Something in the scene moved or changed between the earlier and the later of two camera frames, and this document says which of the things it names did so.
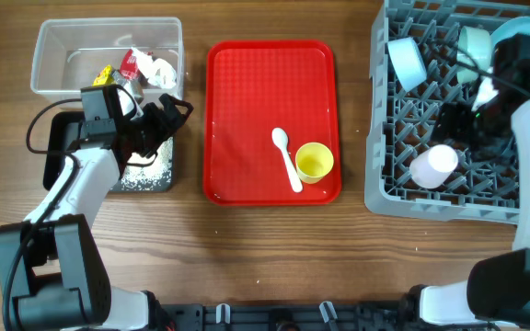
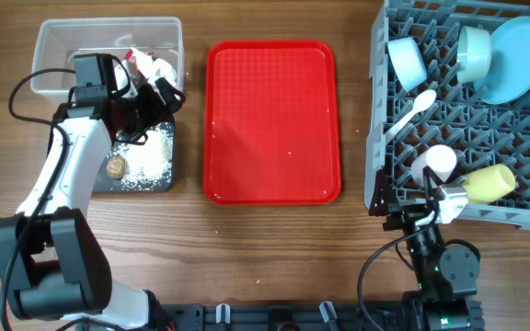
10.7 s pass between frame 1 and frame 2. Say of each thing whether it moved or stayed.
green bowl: stayed
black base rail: stayed
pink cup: stayed
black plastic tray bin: stayed
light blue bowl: stayed
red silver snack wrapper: moved
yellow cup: moved
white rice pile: stayed
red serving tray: stayed
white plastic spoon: moved
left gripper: moved
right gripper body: moved
